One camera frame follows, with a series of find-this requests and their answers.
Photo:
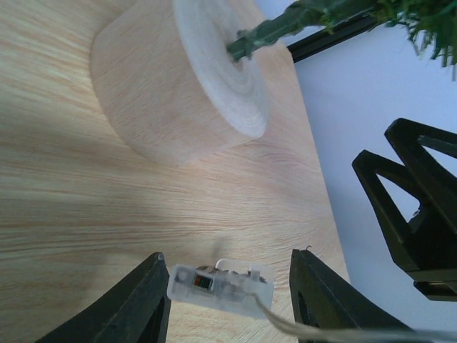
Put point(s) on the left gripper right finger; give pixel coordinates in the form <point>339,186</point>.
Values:
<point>323,300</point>

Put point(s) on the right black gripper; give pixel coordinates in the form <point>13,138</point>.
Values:
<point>430,259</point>

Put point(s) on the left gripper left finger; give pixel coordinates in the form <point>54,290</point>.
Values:
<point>136,309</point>

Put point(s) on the clear wire string lights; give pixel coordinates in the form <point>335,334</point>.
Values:
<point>251,295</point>

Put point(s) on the small green christmas tree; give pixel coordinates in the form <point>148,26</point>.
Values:
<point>177,80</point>

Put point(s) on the black aluminium frame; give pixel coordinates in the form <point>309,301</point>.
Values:
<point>323,40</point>

